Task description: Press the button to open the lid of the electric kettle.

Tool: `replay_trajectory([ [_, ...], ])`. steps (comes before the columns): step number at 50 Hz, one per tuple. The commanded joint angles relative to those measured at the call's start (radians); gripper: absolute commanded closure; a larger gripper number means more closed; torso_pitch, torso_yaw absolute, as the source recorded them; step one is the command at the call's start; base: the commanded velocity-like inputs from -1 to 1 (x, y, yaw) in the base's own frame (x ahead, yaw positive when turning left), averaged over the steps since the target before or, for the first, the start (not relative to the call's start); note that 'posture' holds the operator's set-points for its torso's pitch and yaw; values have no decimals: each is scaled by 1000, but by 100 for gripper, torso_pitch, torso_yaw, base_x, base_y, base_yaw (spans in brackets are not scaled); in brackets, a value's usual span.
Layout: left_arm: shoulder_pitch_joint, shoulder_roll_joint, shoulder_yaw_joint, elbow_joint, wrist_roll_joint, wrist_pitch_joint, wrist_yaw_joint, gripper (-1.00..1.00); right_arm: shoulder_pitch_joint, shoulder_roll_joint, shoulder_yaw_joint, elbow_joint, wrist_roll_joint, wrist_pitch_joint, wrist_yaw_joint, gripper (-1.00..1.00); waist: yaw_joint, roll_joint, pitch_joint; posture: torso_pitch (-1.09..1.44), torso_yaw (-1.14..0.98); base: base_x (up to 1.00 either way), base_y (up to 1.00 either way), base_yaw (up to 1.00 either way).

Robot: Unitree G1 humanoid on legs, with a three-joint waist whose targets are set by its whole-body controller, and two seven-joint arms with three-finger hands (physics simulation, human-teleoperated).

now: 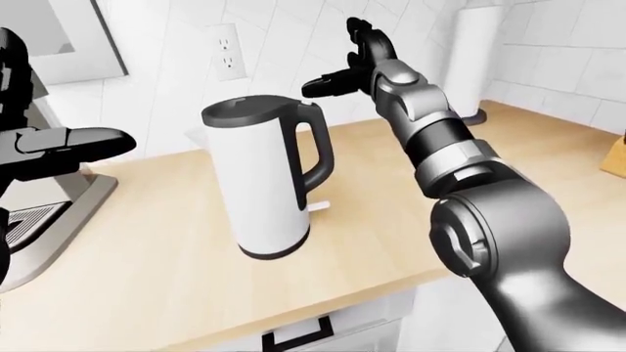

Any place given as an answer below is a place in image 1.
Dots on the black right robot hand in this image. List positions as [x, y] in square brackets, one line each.
[364, 62]

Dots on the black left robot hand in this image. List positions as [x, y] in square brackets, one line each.
[54, 144]

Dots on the grey espresso machine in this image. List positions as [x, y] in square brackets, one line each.
[46, 220]

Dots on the white paper towel roll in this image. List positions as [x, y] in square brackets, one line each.
[473, 58]

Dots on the wooden knife block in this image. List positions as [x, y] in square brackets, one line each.
[615, 157]

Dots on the grey framed wall cabinet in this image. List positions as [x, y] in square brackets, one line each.
[73, 40]

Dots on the white wall power outlet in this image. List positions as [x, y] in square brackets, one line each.
[229, 52]

